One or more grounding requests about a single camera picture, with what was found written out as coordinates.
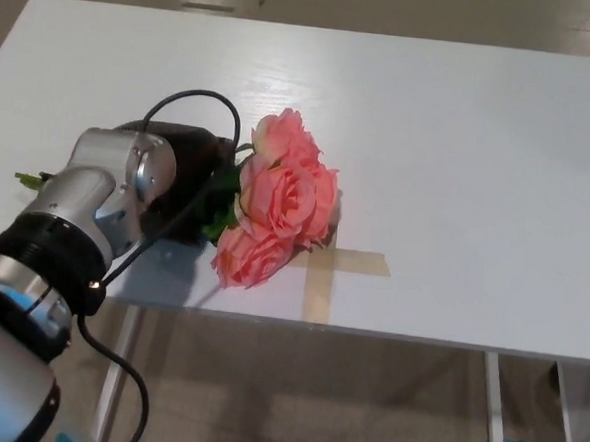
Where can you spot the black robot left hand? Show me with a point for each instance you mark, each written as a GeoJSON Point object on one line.
{"type": "Point", "coordinates": [192, 174]}

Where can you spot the wide beige masking tape strip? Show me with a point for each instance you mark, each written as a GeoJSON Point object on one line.
{"type": "Point", "coordinates": [362, 263]}

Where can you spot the white table leg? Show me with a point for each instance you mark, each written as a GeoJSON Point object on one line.
{"type": "Point", "coordinates": [494, 418]}
{"type": "Point", "coordinates": [122, 341]}
{"type": "Point", "coordinates": [564, 408]}

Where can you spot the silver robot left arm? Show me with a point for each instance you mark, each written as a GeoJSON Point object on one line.
{"type": "Point", "coordinates": [76, 197]}

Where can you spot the pink rose bouquet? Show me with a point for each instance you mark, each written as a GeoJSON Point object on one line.
{"type": "Point", "coordinates": [276, 195]}

